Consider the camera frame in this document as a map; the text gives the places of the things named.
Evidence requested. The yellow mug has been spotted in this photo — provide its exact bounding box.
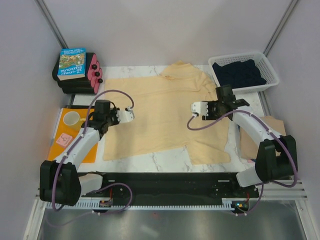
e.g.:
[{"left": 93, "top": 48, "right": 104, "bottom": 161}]
[{"left": 63, "top": 111, "right": 86, "bottom": 132}]

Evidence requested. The navy t-shirt in basket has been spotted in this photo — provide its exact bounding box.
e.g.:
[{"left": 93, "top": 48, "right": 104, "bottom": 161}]
[{"left": 212, "top": 59, "right": 267, "bottom": 89}]

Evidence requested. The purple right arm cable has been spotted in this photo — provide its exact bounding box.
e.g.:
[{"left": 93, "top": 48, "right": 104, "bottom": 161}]
[{"left": 186, "top": 109, "right": 300, "bottom": 216}]

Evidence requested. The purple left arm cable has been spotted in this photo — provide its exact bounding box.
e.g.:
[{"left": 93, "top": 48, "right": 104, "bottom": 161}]
[{"left": 44, "top": 89, "right": 136, "bottom": 227}]

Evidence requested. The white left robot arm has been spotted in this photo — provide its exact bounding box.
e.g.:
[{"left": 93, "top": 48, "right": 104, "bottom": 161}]
[{"left": 39, "top": 100, "right": 120, "bottom": 211}]

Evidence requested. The orange board with black border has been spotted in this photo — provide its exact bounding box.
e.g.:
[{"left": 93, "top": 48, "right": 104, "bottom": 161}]
[{"left": 46, "top": 107, "right": 101, "bottom": 164}]

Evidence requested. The folded beige t-shirt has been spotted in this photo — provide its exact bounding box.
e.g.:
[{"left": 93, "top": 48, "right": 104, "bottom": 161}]
[{"left": 239, "top": 116, "right": 287, "bottom": 160}]

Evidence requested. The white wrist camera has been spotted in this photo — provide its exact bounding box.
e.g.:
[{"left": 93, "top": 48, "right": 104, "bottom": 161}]
[
  {"left": 190, "top": 101, "right": 209, "bottom": 117},
  {"left": 116, "top": 108, "right": 135, "bottom": 124}
]

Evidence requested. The blue illustrated book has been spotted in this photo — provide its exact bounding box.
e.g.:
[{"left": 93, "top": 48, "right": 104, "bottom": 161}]
[{"left": 57, "top": 48, "right": 86, "bottom": 81}]

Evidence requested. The white plastic basket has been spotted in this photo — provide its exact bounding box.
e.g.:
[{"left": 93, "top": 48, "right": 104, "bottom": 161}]
[{"left": 208, "top": 51, "right": 280, "bottom": 94}]

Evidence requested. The pink cube block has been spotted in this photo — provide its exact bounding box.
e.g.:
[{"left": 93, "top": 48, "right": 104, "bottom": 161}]
[{"left": 55, "top": 133, "right": 73, "bottom": 148}]

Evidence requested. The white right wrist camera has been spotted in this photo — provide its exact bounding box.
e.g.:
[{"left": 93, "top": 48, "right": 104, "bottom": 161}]
[{"left": 190, "top": 101, "right": 209, "bottom": 117}]

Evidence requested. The white slotted cable duct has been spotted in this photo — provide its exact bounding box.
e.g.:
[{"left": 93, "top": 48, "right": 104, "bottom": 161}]
[{"left": 46, "top": 198, "right": 251, "bottom": 210}]

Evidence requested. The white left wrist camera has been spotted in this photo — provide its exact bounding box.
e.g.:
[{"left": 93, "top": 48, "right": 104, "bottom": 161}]
[{"left": 116, "top": 108, "right": 135, "bottom": 124}]

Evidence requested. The pink and black case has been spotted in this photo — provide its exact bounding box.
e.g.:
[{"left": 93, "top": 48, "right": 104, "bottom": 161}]
[{"left": 52, "top": 52, "right": 103, "bottom": 95}]

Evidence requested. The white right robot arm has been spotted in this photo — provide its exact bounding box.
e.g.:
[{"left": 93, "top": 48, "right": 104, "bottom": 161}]
[{"left": 192, "top": 85, "right": 298, "bottom": 197}]

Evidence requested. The yellow t-shirt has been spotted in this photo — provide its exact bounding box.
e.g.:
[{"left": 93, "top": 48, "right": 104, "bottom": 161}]
[{"left": 103, "top": 61, "right": 230, "bottom": 165}]

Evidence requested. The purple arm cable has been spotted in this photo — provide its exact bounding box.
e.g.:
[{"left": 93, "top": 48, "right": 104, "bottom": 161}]
[
  {"left": 186, "top": 109, "right": 300, "bottom": 216},
  {"left": 44, "top": 89, "right": 136, "bottom": 227}
]

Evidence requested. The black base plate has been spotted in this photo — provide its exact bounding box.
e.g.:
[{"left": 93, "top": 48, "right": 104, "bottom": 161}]
[{"left": 87, "top": 172, "right": 259, "bottom": 205}]

